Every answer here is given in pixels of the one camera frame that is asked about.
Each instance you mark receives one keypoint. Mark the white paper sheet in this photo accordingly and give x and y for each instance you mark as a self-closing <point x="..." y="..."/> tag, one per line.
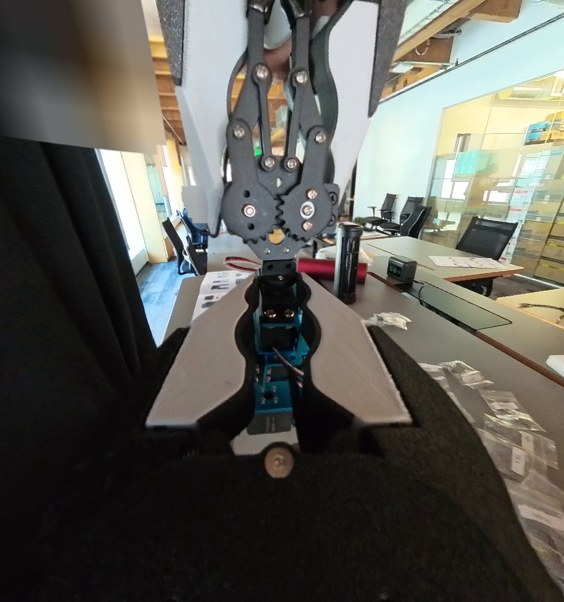
<point x="456" y="261"/>

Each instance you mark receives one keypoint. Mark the brown wooden desk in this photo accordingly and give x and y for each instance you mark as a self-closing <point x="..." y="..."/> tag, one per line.
<point x="545" y="329"/>

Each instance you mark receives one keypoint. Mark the black toy robot claw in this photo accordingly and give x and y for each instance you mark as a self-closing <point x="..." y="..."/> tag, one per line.
<point x="277" y="202"/>

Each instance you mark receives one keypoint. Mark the large window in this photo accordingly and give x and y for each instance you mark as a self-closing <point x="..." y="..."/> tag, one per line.
<point x="122" y="207"/>

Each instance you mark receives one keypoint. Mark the small black box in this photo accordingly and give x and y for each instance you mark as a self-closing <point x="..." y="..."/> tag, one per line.
<point x="402" y="271"/>

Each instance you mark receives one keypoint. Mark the beige office table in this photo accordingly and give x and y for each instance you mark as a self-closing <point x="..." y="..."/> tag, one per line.
<point x="432" y="249"/>

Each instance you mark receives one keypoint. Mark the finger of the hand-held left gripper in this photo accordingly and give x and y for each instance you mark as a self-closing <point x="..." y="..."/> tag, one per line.
<point x="211" y="94"/>
<point x="352" y="85"/>

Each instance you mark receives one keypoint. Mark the black cylindrical flask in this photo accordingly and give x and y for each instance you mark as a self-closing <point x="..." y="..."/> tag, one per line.
<point x="348" y="263"/>

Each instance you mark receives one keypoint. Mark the shelf of cardboard boxes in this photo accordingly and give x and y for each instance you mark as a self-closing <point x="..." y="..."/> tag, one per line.
<point x="550" y="207"/>

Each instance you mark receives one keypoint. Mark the dark grey desk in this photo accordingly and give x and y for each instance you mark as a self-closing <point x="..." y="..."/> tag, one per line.
<point x="423" y="343"/>

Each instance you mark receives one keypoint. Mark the small clear parts bag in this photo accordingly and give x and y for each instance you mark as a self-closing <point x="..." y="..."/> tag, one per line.
<point x="385" y="320"/>

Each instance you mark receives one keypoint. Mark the pile of small parts bags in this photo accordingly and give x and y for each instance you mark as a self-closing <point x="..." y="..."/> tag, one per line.
<point x="508" y="442"/>

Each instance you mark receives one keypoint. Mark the black desk panel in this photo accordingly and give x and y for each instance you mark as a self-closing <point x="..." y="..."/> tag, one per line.
<point x="465" y="306"/>

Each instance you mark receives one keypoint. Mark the blue toy robot arm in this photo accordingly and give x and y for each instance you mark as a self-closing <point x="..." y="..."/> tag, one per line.
<point x="280" y="320"/>

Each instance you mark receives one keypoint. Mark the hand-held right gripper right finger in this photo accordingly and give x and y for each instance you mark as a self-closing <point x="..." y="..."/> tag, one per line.
<point x="357" y="367"/>

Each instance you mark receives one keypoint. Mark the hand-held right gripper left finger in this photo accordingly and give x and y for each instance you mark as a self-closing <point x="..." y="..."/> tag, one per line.
<point x="202" y="367"/>

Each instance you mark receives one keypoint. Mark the printed instruction sheet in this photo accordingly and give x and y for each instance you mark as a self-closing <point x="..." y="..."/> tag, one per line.
<point x="221" y="292"/>

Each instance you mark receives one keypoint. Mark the red tube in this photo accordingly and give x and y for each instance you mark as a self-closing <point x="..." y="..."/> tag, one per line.
<point x="315" y="268"/>

